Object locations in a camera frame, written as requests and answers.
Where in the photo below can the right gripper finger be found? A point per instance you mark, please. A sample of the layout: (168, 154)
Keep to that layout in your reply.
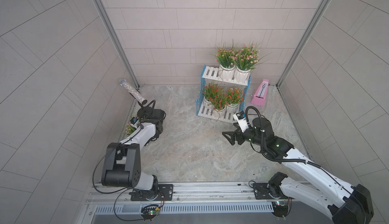
(231, 138)
(230, 133)

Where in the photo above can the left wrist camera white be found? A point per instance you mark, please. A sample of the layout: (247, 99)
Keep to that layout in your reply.
(134, 122)

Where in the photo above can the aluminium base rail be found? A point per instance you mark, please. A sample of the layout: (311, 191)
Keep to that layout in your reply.
(187, 198)

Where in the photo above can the left circuit board with cables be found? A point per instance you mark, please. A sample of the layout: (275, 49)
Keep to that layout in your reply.
(148, 212)

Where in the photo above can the blue white two-tier rack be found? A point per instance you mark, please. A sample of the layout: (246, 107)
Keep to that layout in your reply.
(210, 75)

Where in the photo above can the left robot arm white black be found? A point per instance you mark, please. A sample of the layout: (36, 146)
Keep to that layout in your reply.
(122, 161)

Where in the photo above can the right circuit board with cables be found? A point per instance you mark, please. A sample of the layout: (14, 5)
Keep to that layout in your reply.
(282, 208)

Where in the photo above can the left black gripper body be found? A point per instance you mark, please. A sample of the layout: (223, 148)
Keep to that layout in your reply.
(158, 134)

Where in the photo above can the red flower pot back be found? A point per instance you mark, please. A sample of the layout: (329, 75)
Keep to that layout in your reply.
(211, 94)

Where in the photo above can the pink flower pot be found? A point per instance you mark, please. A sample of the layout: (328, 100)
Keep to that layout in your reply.
(129, 129)
(245, 61)
(226, 57)

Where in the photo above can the pink metronome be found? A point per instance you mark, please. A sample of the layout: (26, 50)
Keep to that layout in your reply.
(259, 97)

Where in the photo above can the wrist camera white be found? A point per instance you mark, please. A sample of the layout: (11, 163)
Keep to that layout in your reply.
(240, 117)
(134, 122)

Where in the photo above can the circuit board with cables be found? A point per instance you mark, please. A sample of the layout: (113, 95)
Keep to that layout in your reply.
(282, 208)
(148, 212)

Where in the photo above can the glitter tube on black stand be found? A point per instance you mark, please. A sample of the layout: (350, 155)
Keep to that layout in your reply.
(133, 94)

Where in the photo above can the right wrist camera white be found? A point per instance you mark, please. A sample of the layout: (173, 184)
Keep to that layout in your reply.
(240, 117)

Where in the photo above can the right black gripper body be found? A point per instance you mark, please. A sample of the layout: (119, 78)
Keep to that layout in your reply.
(249, 136)

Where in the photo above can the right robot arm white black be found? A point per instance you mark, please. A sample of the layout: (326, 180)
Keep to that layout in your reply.
(339, 200)

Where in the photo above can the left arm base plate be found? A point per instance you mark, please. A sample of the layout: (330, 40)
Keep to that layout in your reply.
(163, 192)

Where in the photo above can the red flower pot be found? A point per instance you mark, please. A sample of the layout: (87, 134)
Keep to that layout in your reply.
(219, 104)
(211, 94)
(234, 99)

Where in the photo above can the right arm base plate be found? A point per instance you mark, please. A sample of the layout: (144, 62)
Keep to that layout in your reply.
(261, 191)

